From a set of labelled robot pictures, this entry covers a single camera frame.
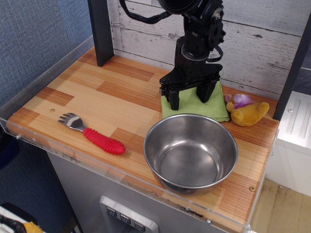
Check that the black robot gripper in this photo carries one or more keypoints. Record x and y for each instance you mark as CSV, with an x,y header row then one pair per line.
x,y
187,74

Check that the green towel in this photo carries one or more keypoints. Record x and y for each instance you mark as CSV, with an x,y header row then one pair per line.
x,y
189,103

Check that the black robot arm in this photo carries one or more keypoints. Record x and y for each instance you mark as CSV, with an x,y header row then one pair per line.
x,y
197,52

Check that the yellow plush toy with flower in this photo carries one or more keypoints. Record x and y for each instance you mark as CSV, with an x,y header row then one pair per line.
x,y
244,111

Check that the stainless steel bowl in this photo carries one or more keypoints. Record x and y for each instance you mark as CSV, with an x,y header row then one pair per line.
x,y
190,154

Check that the clear acrylic table guard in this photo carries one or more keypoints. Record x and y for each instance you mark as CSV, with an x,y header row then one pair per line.
x,y
34,111

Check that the white ribbed box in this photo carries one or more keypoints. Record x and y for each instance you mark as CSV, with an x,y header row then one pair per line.
x,y
290,162

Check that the grey cabinet with button panel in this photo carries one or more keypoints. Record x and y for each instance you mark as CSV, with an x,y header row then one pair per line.
x,y
102,205

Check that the yellow object at bottom left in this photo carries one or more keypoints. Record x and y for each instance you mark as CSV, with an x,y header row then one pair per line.
x,y
30,227

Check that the dark right vertical post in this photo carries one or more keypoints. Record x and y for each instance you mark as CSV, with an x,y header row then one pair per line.
x,y
294,71

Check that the dark vertical post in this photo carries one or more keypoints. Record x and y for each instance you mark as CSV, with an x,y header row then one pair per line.
x,y
100,23
294,71

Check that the red handled metal spork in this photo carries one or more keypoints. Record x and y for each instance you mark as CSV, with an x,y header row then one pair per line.
x,y
109,145

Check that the dark left vertical post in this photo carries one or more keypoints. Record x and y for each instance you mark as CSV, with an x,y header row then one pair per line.
x,y
100,23

